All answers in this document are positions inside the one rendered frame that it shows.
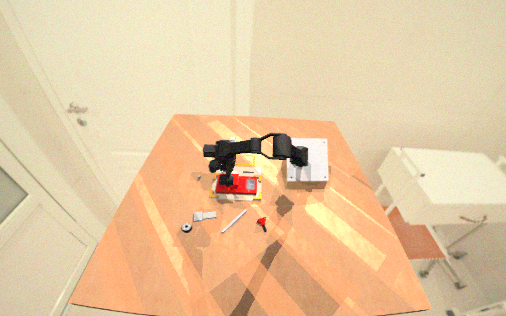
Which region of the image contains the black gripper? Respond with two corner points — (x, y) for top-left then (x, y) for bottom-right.
(219, 155), (236, 187)

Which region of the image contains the grey long thin bar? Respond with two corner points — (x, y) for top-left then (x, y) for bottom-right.
(221, 209), (247, 234)

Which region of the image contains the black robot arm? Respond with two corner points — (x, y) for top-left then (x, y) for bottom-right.
(203, 133), (308, 173)

